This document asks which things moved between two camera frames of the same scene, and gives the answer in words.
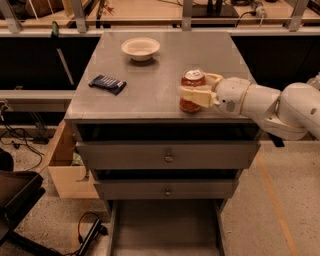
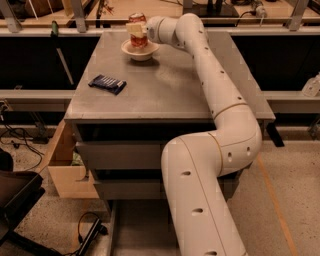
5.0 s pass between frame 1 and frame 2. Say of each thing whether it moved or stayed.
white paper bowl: stayed
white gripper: moved
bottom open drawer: stayed
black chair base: stayed
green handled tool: stayed
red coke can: moved
